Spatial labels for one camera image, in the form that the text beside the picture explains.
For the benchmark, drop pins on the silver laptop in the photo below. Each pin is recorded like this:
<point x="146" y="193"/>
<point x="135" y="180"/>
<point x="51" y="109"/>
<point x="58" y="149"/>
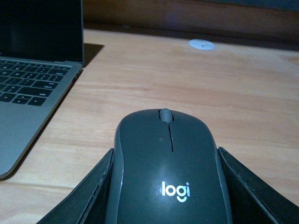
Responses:
<point x="41" y="54"/>

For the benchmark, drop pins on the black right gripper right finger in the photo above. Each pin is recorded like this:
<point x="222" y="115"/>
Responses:
<point x="252" y="200"/>

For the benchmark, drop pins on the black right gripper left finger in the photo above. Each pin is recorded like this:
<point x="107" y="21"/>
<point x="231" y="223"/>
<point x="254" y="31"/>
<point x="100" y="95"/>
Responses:
<point x="87" y="203"/>

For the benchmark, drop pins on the wooden desk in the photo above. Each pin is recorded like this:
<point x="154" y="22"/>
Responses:
<point x="137" y="56"/>

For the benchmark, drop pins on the white round desk grommet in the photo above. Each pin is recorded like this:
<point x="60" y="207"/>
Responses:
<point x="201" y="44"/>

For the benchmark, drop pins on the grey Logitech mouse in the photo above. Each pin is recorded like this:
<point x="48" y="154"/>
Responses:
<point x="166" y="170"/>

